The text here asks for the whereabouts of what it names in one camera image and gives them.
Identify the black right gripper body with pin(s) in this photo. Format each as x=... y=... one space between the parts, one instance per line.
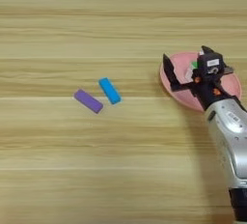
x=207 y=88

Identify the purple rectangular block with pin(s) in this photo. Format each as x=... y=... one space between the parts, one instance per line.
x=88 y=100

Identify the multicolour puzzle cube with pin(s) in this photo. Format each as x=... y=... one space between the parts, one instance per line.
x=190 y=73

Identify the blue rectangular block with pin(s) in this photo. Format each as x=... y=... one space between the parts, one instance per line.
x=110 y=90

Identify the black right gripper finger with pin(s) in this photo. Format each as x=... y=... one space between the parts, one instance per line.
x=205 y=50
x=170 y=73

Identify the pink round plate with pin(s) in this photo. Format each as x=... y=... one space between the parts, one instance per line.
x=185 y=97

